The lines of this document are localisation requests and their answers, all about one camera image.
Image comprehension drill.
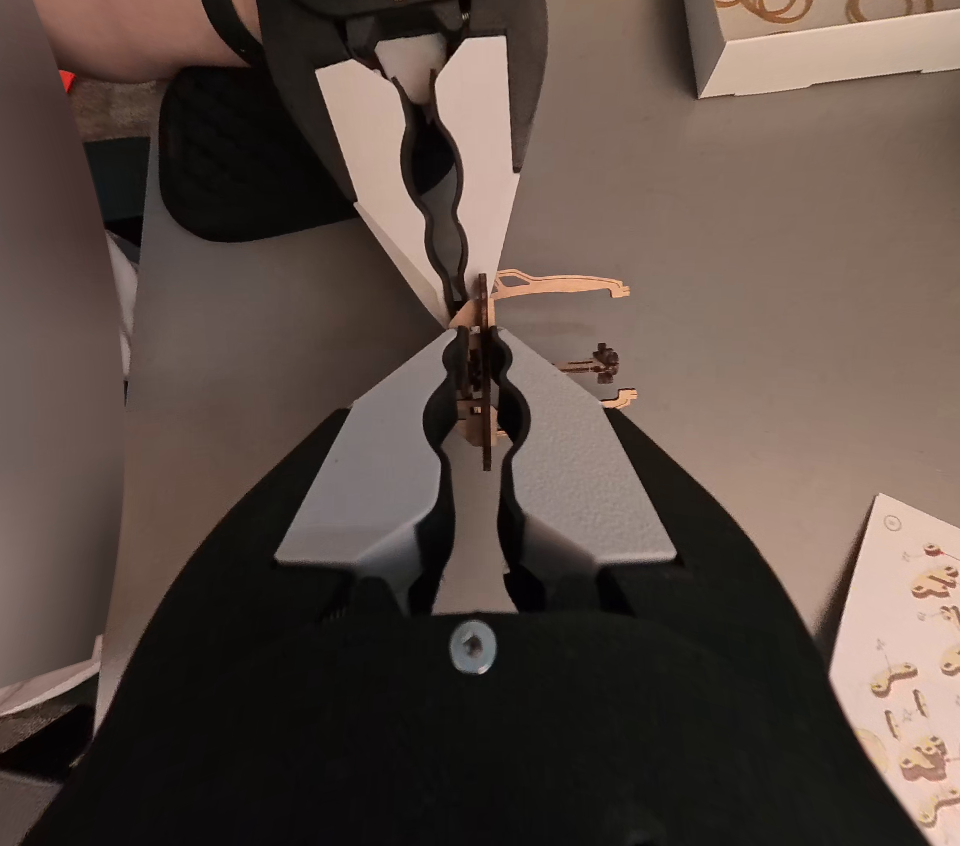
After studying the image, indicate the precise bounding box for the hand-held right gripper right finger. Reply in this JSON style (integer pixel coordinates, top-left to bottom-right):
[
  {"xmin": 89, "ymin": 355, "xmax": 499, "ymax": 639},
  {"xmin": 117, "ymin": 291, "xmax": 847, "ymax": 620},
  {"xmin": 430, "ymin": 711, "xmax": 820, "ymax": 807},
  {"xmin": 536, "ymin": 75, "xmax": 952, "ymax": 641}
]
[{"xmin": 491, "ymin": 327, "xmax": 676, "ymax": 588}]

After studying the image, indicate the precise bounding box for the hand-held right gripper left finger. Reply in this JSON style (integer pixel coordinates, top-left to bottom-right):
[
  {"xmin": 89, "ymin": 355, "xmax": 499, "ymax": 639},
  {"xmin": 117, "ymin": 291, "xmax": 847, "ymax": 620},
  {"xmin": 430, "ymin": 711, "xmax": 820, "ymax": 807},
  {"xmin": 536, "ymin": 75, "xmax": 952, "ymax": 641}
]
[{"xmin": 274, "ymin": 329, "xmax": 459, "ymax": 607}]

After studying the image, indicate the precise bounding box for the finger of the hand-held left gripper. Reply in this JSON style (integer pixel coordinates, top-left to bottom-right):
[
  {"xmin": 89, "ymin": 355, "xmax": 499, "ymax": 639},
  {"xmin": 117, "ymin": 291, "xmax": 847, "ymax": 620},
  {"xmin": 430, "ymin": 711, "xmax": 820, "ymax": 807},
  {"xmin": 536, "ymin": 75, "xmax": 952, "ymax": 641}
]
[
  {"xmin": 431, "ymin": 32, "xmax": 522, "ymax": 303},
  {"xmin": 315, "ymin": 57, "xmax": 460, "ymax": 330}
]

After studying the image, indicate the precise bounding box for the dark wooden model part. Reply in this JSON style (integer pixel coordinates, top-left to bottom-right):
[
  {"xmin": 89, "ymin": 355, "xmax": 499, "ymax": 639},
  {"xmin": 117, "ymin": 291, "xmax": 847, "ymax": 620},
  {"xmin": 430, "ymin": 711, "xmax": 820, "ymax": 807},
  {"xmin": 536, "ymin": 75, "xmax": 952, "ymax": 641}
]
[{"xmin": 474, "ymin": 274, "xmax": 496, "ymax": 471}]

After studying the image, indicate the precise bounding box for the wooden crossbow model assembly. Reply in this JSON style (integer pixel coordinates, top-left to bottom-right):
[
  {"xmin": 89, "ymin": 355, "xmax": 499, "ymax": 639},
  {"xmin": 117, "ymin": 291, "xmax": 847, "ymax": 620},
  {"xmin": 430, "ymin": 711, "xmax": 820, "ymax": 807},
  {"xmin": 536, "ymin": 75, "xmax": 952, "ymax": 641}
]
[{"xmin": 446, "ymin": 269, "xmax": 639, "ymax": 446}]

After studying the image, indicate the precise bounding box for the dark teal object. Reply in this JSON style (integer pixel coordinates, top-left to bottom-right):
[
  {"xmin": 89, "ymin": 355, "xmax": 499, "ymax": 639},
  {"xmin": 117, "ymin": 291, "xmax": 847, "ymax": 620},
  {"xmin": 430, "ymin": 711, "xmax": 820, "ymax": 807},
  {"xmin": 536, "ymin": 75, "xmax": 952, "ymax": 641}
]
[{"xmin": 82, "ymin": 137, "xmax": 151, "ymax": 228}]

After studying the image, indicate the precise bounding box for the illustrated instruction booklet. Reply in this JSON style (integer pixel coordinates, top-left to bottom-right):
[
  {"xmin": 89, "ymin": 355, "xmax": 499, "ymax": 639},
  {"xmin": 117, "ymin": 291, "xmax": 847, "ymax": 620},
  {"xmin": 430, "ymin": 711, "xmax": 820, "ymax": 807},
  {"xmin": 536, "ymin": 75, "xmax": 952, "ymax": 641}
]
[{"xmin": 828, "ymin": 494, "xmax": 960, "ymax": 846}]

